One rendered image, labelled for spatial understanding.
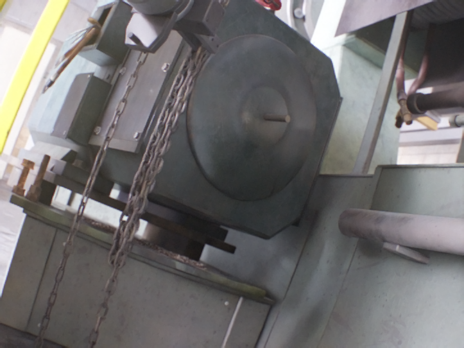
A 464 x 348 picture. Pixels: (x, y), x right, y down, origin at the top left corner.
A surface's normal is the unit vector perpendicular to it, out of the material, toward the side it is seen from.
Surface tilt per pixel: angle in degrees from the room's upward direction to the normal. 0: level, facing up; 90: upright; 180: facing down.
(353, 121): 72
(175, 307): 90
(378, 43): 90
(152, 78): 90
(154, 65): 90
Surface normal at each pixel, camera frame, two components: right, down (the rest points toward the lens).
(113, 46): 0.62, 0.13
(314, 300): -0.87, -0.36
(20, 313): 0.35, 0.00
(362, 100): 0.44, -0.29
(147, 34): -0.32, -0.24
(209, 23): 0.88, 0.28
